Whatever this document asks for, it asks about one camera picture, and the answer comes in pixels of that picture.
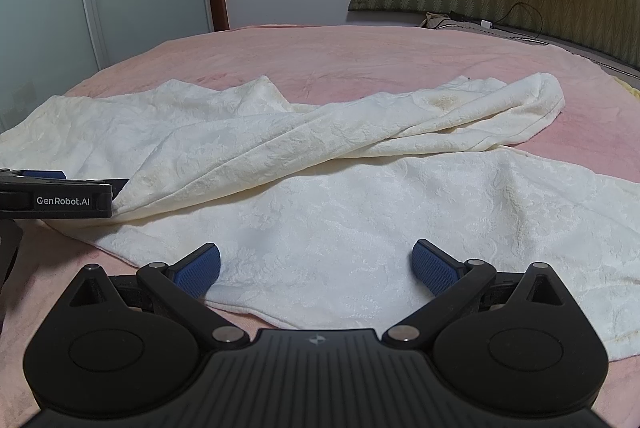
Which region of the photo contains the black charger cable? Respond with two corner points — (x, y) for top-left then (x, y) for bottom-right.
(449, 3), (552, 45)

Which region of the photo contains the pink floral blanket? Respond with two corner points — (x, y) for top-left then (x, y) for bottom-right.
(0, 24), (640, 428)

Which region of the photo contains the grey bed mattress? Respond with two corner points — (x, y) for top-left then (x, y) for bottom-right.
(440, 22), (640, 82)

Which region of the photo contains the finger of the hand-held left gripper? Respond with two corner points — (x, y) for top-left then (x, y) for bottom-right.
(0, 168), (131, 204)

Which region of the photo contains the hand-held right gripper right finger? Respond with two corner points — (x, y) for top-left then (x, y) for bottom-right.
(382, 238), (568, 349)

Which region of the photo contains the beige crumpled cloth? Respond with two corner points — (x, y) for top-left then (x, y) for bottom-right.
(419, 11), (454, 30)

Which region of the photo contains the pale yellow cloth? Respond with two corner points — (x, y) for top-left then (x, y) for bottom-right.
(616, 76), (640, 103)

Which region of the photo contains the white quilt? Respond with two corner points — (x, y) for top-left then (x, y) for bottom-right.
(0, 73), (640, 361)

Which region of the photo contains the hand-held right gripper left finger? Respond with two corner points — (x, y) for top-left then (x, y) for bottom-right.
(67, 242), (249, 350)

